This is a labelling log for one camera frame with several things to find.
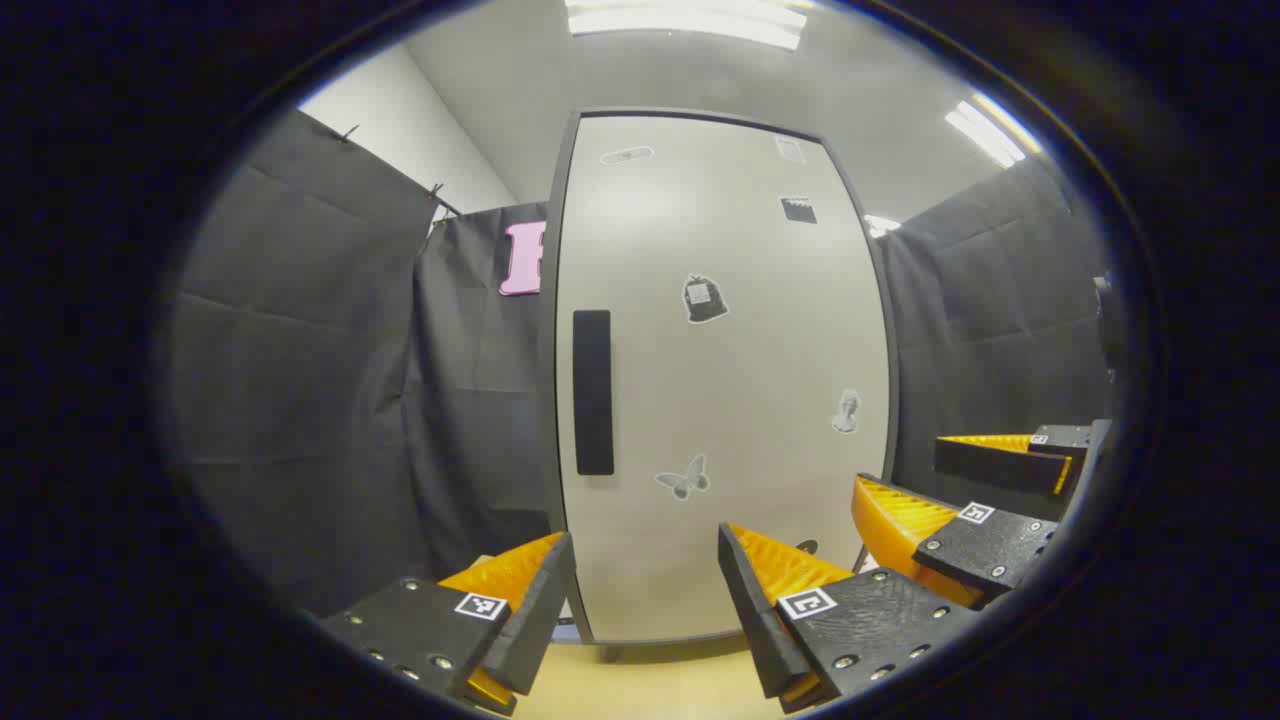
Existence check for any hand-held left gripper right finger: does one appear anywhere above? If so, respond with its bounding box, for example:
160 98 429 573
717 522 983 715

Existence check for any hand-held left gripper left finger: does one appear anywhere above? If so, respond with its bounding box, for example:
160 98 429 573
318 531 578 717

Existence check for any dark grey cabinet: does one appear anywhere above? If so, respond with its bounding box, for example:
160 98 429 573
540 105 901 661

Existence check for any black door handle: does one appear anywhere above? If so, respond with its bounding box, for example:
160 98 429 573
572 310 615 477

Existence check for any large ceiling light panel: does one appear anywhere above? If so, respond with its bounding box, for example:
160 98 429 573
563 0 809 51

